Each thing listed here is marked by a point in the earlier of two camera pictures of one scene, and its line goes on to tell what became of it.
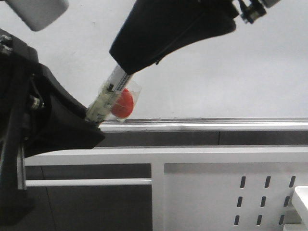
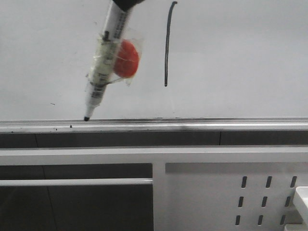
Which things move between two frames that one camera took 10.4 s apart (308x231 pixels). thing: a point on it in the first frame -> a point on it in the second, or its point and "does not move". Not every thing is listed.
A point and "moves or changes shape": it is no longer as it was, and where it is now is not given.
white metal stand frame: x=157 y=157 does not move
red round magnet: x=122 y=106 moves or changes shape
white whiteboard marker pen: x=116 y=98 -> x=103 y=70
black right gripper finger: x=153 y=29 -> x=126 y=5
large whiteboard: x=258 y=70 does not move
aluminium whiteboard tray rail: x=205 y=125 does not move
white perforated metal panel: x=230 y=197 does not move
